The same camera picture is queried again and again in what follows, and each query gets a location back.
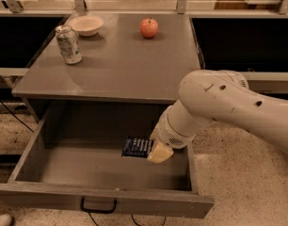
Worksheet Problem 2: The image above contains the black floor cable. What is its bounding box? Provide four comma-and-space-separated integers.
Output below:
0, 99, 36, 134

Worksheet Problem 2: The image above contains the white object on floor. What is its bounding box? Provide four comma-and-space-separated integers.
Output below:
0, 214, 12, 226

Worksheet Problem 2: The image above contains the white paper bowl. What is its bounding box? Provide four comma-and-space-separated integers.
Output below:
69, 15, 104, 37

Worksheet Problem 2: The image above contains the grey cabinet with top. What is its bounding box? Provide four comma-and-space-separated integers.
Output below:
11, 12, 210, 140

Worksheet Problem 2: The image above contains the silver green soda can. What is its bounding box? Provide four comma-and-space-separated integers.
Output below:
56, 25, 82, 65

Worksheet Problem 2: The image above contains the open grey top drawer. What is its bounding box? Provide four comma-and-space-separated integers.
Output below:
0, 112, 214, 218

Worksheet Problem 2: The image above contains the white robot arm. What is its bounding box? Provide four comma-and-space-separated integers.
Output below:
148, 70, 288, 163

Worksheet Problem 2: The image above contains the black drawer handle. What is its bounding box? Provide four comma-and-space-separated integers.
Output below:
80, 198, 117, 214

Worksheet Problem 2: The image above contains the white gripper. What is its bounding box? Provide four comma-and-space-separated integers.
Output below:
147, 105, 195, 164

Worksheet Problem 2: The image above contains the red apple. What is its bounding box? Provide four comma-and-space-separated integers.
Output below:
139, 18, 158, 39

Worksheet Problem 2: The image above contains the blue rxbar blueberry bar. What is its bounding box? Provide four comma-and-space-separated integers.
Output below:
121, 136, 153, 158

